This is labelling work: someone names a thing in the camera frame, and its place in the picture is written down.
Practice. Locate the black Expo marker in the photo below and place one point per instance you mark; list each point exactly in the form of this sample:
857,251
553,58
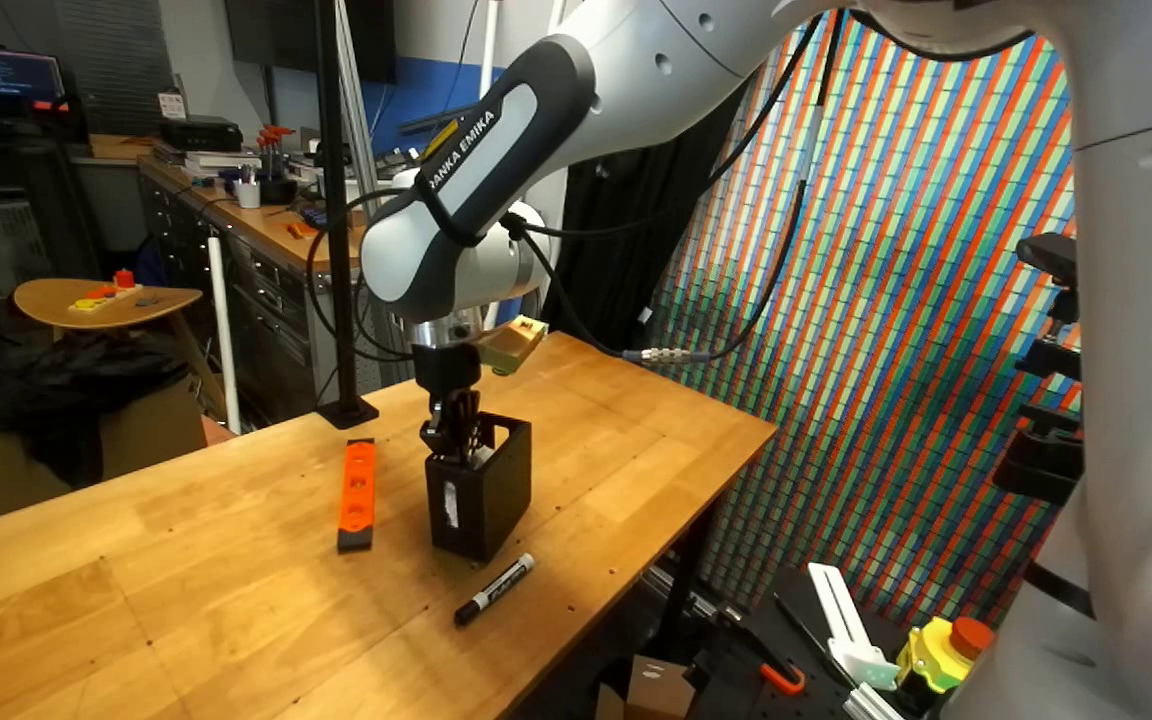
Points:
494,589

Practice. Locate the black perforated holder box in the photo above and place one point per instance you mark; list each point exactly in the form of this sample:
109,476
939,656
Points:
478,502

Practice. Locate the black printer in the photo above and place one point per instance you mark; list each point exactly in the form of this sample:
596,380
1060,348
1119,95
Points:
201,134

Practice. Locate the small white cup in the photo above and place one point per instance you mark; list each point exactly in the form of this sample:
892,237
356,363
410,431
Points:
246,193

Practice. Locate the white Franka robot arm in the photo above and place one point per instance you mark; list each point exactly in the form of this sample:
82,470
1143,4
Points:
1136,402

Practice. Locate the white slotted bracket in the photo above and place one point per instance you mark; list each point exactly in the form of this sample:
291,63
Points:
838,605

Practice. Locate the white vertical pipe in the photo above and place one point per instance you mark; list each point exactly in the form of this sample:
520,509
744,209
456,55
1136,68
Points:
221,332

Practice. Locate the orange and yellow toys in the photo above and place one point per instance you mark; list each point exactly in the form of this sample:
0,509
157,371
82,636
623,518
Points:
101,295

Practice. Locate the orange torpedo level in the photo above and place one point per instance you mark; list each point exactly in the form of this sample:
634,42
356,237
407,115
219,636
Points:
356,493

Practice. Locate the orange and black clamp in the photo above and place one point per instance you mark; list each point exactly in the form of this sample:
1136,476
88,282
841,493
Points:
782,680

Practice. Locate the black pole stand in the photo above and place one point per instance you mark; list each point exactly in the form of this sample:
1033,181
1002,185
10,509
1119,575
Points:
332,202

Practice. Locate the black camera mount rig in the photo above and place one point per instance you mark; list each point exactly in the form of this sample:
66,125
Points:
1038,455

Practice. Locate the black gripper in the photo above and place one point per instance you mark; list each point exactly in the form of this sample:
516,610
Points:
446,371

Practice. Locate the workbench with drawers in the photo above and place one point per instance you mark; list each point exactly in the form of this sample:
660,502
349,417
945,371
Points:
270,305

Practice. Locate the small white bracket piece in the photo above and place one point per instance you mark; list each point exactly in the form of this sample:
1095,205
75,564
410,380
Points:
869,700

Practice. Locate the multicolour patterned curtain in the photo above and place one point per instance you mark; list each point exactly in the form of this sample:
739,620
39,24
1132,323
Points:
869,332

